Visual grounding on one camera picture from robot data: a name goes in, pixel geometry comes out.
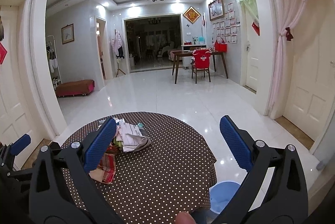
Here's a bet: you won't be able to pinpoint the chair with red cover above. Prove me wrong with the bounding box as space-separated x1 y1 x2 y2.
191 49 212 83

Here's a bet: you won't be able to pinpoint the coat stand with clothes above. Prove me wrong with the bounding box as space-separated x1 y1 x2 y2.
110 29 125 77

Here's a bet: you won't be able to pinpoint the red paper on left door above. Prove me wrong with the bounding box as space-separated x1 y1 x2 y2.
0 42 7 64

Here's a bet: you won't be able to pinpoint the white paper trash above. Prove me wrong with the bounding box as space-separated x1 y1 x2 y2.
113 120 152 153

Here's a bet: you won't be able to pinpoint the framed picture wall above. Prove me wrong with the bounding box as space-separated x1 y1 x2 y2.
61 24 74 44
208 0 224 21

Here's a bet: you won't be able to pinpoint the red diamond wall decoration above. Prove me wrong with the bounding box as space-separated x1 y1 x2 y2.
183 6 201 24

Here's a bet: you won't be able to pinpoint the light blue trash bin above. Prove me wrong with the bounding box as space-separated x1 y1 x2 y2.
210 181 240 216

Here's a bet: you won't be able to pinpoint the red bag on table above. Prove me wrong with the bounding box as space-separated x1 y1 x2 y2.
214 40 228 53

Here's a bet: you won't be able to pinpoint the person's thumb tip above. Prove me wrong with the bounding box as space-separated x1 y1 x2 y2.
175 211 196 224

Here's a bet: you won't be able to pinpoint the framed picture left wall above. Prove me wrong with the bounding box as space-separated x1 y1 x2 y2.
61 24 74 44

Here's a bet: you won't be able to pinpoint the dark wooden dining table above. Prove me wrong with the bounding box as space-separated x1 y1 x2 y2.
172 49 228 84

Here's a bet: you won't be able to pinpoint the framed picture right wall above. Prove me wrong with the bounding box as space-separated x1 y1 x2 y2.
208 0 224 21

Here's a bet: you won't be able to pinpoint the white certificates on wall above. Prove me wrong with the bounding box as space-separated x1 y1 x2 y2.
211 2 239 44

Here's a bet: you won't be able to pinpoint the white clothes rack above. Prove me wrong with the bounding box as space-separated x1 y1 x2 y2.
46 35 62 91

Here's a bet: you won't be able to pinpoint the brown polka dot tablecloth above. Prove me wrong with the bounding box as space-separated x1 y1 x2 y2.
60 111 218 224

